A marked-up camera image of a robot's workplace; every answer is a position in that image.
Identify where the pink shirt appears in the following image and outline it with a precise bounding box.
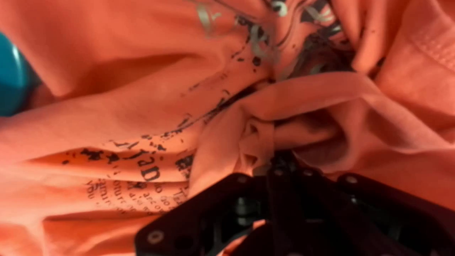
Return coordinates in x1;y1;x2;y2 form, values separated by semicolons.
0;0;455;256

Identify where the teal pot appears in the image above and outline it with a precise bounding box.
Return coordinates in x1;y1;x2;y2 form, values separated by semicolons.
0;32;36;119

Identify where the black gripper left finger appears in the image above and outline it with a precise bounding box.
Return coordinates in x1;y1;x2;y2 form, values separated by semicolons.
133;150;304;256

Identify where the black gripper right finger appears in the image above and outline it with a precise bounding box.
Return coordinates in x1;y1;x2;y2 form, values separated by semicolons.
288;153;455;256

